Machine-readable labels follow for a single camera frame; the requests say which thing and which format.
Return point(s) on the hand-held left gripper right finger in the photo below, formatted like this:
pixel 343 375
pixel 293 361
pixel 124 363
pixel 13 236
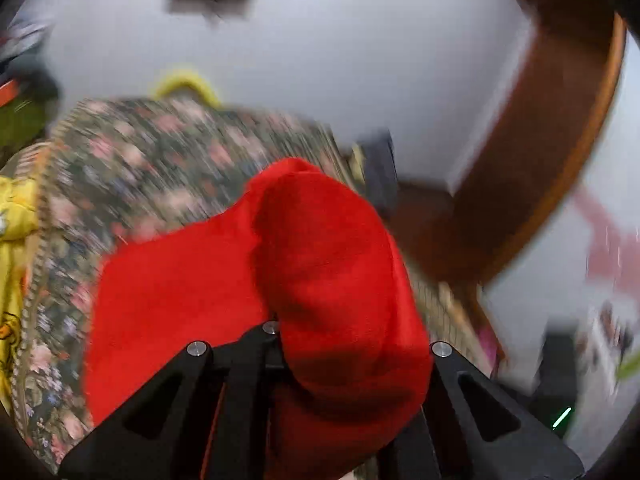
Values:
pixel 445 366

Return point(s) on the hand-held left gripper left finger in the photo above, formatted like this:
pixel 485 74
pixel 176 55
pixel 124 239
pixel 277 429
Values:
pixel 255 350

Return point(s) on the red zip jacket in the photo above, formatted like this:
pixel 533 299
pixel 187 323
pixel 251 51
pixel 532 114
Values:
pixel 320 270

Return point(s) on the dark blue pillow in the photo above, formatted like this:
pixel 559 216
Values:
pixel 380 175

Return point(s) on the floral bed blanket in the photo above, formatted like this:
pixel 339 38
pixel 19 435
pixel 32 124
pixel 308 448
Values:
pixel 150 160

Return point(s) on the brown wooden door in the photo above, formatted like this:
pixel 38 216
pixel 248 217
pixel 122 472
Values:
pixel 550 150

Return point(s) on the yellow duck-print blanket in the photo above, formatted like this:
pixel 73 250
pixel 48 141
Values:
pixel 12 220

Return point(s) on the yellow pillow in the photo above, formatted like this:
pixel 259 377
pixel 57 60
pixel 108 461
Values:
pixel 185 80

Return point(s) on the green patterned box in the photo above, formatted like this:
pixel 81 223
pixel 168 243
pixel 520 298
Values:
pixel 25 122

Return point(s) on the dark grey cushion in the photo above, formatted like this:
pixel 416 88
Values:
pixel 37 85

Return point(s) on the orange box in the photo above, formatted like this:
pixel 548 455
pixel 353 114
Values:
pixel 7 92

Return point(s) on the silver wrapped bundle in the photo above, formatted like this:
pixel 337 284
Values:
pixel 22 35

